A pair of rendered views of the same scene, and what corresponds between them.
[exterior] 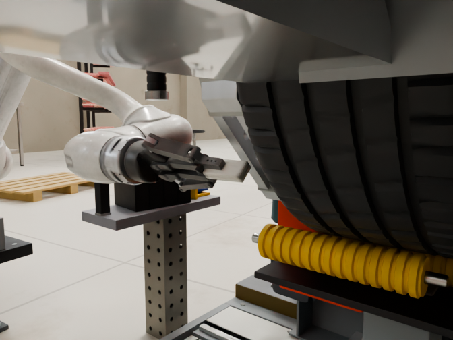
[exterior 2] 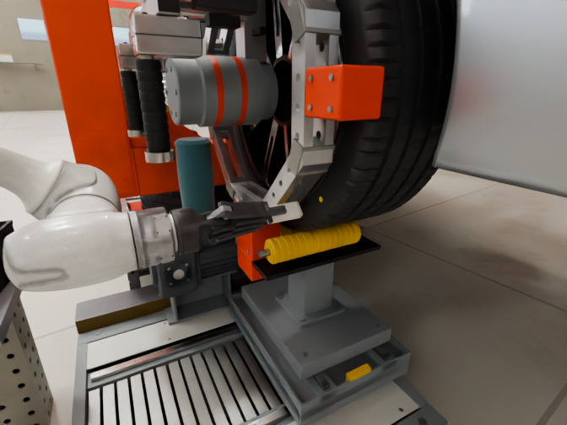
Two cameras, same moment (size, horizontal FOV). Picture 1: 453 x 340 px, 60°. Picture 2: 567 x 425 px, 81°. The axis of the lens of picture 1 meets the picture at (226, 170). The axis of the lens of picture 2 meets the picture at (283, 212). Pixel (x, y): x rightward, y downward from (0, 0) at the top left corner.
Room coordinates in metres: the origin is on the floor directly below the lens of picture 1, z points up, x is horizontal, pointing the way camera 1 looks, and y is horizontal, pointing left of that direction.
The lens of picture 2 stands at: (0.35, 0.54, 0.85)
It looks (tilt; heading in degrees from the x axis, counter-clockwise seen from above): 20 degrees down; 292
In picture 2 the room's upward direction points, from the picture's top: straight up
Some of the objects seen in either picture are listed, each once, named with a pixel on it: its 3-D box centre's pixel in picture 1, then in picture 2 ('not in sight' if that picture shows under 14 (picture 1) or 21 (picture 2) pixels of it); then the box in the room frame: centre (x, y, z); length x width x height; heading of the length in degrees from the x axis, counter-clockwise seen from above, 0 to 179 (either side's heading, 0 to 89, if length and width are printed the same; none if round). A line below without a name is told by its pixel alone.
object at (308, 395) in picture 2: not in sight; (308, 329); (0.61, -0.29, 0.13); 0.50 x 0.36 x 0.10; 141
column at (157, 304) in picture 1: (166, 272); (8, 361); (1.24, 0.20, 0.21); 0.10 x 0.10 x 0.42; 51
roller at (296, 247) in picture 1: (335, 256); (314, 240); (0.56, -0.16, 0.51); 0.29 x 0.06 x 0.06; 51
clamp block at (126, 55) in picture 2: not in sight; (140, 56); (0.97, -0.11, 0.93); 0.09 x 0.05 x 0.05; 51
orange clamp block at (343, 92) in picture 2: not in sight; (341, 93); (0.47, 0.03, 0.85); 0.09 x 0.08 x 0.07; 141
